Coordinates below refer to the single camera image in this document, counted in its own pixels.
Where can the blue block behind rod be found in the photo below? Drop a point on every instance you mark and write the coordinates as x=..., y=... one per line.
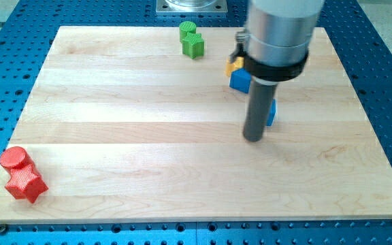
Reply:
x=272, y=113

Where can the green cylinder block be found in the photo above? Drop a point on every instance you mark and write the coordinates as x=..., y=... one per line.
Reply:
x=185, y=28

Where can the wooden board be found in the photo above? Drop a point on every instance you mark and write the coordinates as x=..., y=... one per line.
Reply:
x=126, y=129

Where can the red cylinder block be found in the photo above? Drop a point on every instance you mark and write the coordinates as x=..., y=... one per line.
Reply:
x=15, y=158

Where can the blue cube block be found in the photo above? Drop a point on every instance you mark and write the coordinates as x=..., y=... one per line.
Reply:
x=240, y=80

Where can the red star block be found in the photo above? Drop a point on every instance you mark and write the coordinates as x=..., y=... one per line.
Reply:
x=26, y=183

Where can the green star block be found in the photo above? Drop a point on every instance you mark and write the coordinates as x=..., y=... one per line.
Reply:
x=193, y=45

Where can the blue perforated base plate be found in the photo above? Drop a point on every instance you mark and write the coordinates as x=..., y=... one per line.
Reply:
x=27, y=35

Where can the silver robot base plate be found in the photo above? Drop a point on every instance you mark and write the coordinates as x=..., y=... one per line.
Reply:
x=191, y=6

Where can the silver robot arm cylinder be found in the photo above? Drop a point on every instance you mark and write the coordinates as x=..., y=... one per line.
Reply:
x=279, y=31

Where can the grey pusher rod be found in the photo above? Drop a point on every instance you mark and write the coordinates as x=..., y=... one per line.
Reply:
x=259, y=105

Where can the yellow heart block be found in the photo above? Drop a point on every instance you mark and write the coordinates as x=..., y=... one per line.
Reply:
x=233, y=66

